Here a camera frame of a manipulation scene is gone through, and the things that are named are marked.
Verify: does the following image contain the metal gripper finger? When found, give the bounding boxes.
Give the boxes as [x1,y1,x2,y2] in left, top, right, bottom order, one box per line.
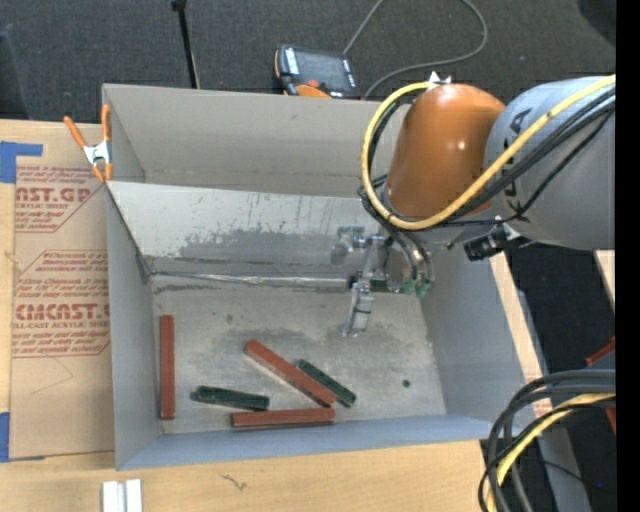
[340,282,377,339]
[329,225,370,266]

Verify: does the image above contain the black cylinder on white bracket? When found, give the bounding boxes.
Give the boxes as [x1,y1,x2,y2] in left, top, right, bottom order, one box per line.
[446,223,511,262]

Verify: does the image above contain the brown cardboard board red print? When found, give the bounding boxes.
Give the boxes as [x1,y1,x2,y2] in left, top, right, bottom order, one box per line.
[0,118,117,462]

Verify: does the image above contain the red-brown flat block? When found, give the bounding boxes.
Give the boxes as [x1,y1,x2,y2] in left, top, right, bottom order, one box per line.
[158,314,177,421]
[230,406,337,430]
[243,339,338,409]

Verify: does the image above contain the dark green flat block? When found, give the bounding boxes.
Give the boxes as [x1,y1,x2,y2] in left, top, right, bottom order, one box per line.
[295,358,358,409]
[190,384,271,413]

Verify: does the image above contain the grey metal bin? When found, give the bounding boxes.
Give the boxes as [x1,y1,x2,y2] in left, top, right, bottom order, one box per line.
[101,83,540,472]

